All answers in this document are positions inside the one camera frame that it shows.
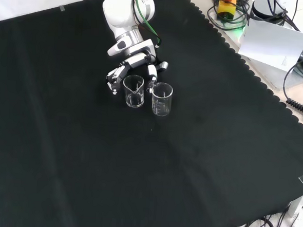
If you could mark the pale board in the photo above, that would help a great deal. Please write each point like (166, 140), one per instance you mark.
(271, 43)

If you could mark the clear glass beaker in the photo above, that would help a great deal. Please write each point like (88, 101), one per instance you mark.
(162, 104)
(133, 97)

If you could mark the yellow stop button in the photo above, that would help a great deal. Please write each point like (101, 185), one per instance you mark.
(226, 8)

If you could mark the black bench cloth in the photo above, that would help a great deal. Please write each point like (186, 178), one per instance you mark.
(113, 155)

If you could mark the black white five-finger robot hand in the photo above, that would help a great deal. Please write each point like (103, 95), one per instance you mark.
(138, 60)

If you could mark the grey bench bracket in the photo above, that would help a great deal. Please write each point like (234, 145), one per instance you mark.
(296, 206)

